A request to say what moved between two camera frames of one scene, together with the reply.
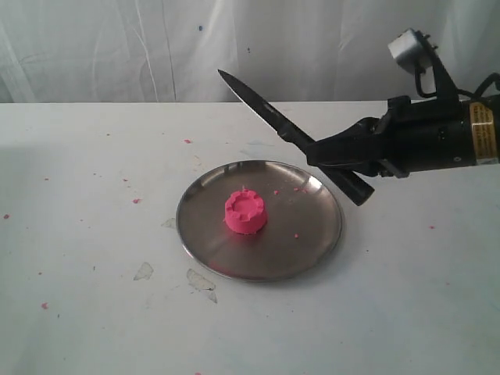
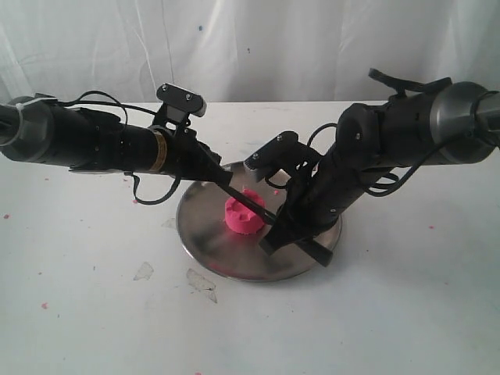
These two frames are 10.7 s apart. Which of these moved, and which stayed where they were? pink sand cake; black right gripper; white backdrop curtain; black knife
Moved: black right gripper; black knife
Stayed: white backdrop curtain; pink sand cake
